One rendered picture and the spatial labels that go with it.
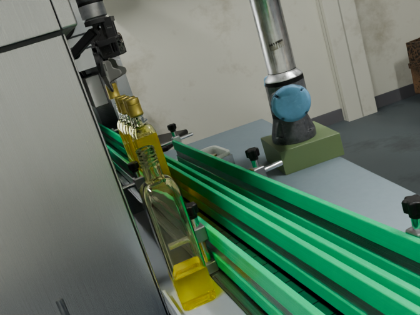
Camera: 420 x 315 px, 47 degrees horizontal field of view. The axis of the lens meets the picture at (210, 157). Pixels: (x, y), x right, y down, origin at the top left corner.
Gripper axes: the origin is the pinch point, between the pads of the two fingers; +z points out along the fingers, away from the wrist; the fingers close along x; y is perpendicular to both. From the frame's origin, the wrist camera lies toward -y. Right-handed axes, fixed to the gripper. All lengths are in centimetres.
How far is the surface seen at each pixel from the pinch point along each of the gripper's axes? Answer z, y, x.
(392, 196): 42, 70, -28
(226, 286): 29, 34, -75
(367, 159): 118, 99, 205
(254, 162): 19, 41, -46
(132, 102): 2.7, 13.7, -28.2
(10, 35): -17, 16, -79
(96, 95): 10, -39, 87
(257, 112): 86, 23, 306
